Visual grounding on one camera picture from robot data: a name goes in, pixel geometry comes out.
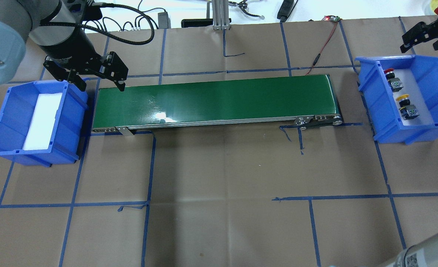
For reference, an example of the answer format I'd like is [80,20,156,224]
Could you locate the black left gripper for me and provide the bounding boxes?
[43,35,128,92]

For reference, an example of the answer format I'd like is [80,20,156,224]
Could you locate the red push button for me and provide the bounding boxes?
[383,68,403,93]

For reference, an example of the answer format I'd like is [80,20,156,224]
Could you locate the yellow push button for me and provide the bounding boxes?
[395,93,420,120]

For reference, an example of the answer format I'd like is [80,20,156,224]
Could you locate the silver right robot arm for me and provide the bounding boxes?
[380,17,438,267]

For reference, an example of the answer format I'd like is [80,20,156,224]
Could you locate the yellow plate of buttons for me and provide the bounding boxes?
[428,0,438,15]

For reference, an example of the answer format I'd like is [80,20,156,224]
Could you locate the white foam pad right bin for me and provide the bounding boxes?
[383,68,434,126]

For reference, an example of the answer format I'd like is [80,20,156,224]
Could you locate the white foam pad bin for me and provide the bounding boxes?
[383,68,434,126]
[22,93,62,151]

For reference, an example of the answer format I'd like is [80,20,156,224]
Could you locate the blue right plastic bin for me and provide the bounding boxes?
[356,55,438,144]

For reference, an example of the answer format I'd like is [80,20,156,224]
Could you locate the blue plastic bin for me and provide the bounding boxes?
[0,80,88,167]
[356,55,438,144]

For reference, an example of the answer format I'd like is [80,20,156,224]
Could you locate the white foam pad left bin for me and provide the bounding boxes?
[22,93,62,151]

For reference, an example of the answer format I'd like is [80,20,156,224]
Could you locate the blue left plastic bin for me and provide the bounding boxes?
[0,80,88,167]

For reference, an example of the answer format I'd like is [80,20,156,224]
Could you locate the black power adapter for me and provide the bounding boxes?
[157,11,171,29]

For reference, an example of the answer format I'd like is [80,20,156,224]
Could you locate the green conveyor belt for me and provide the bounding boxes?
[92,75,344,134]

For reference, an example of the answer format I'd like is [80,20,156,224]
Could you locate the black braided cable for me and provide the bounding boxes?
[41,3,156,46]

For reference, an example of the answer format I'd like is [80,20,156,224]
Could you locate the red black conveyor wires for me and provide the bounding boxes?
[305,16,342,76]

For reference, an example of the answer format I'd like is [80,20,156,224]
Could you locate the aluminium profile post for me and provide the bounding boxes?
[212,0,230,30]

